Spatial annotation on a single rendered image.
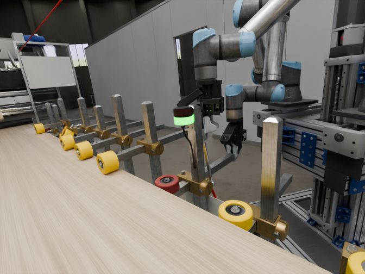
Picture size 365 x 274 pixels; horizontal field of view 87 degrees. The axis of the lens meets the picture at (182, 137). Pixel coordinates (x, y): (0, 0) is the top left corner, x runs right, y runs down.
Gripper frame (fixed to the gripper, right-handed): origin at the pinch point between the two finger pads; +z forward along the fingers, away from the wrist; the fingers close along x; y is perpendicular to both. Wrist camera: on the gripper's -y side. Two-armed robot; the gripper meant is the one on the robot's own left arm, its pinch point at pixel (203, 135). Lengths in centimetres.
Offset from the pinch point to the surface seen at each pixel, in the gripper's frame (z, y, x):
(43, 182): 11, -53, -30
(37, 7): -533, -1302, 834
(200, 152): 3.2, 1.4, -8.8
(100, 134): 5, -69, 14
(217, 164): 14.8, 2.6, 7.3
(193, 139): -1.6, -0.5, -10.2
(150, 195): 10.8, -9.0, -26.1
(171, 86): -9, -197, 360
